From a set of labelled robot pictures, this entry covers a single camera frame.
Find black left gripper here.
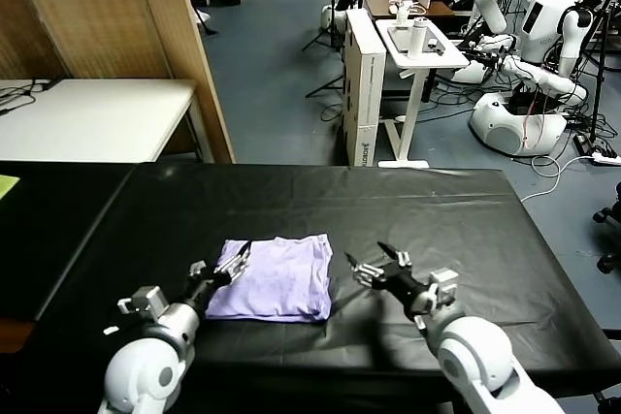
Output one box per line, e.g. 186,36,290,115
183,239,252,308

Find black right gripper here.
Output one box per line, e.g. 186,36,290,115
343,240,436,318

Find lavender t-shirt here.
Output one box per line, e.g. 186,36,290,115
205,234,335,324

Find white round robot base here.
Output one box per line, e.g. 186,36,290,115
319,5,348,30

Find tall white cardboard box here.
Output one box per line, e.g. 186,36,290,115
342,9,388,168

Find white side table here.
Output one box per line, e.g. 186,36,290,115
376,18,471,169

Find yellow-green paper sheet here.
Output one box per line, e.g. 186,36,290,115
0,175,21,202

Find black office chair base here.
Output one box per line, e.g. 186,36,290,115
592,200,621,274

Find white bottle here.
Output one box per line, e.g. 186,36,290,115
406,16,431,60

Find grey tablet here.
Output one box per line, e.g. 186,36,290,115
387,24,441,54

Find black light stand tripod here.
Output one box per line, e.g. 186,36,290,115
301,0,350,54

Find small white desk gadget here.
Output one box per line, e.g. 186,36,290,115
389,0,428,27

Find wooden folding screen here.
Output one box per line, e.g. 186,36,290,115
0,0,238,166

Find white humanoid robot black shoulders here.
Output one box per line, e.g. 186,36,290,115
468,0,596,158

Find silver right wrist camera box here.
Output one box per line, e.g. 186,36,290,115
426,268,461,306

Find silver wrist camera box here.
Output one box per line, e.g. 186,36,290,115
426,268,461,306
117,286,169,321

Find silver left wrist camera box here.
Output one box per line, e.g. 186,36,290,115
117,286,169,321

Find black power adapter with cable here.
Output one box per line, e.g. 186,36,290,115
0,77,64,117

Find black camera tripod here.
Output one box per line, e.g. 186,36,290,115
574,0,621,153

